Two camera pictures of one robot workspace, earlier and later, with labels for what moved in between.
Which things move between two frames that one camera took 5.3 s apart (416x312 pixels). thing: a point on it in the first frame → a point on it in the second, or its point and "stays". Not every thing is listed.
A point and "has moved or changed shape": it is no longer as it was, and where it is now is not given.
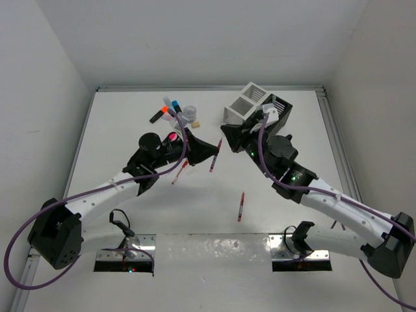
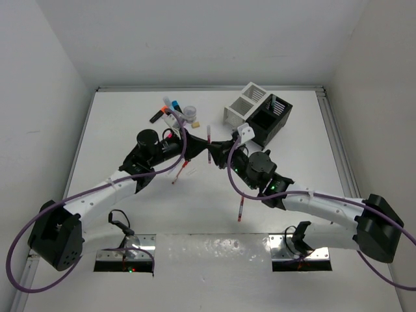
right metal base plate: x=279 y=251 stays
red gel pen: x=216 y=155 has moved or changed shape
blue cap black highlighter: x=176 y=106 stays
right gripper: x=238 y=134 → x=220 y=151
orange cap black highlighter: x=163 y=110 stays
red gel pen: x=241 y=208 stays
